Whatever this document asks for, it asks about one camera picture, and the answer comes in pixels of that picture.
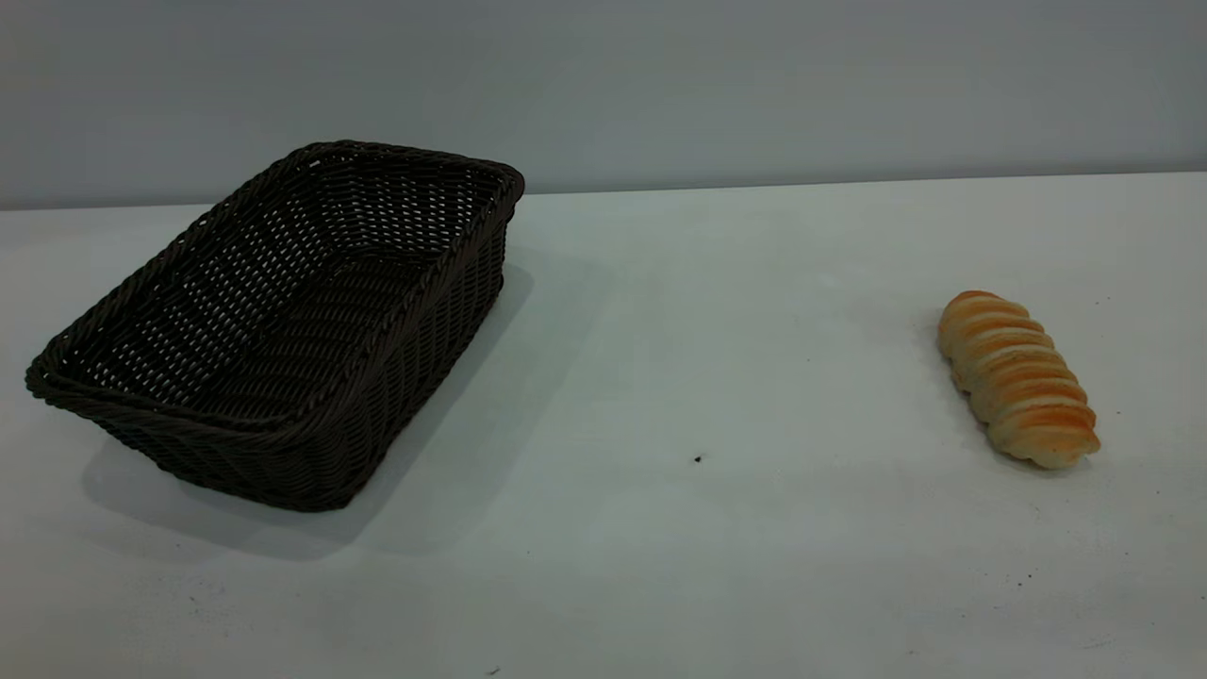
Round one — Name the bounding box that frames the ridged golden bread loaf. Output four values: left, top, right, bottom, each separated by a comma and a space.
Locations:
936, 290, 1101, 471

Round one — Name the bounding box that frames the dark brown woven basket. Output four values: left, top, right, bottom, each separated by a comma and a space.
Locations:
25, 141, 525, 513

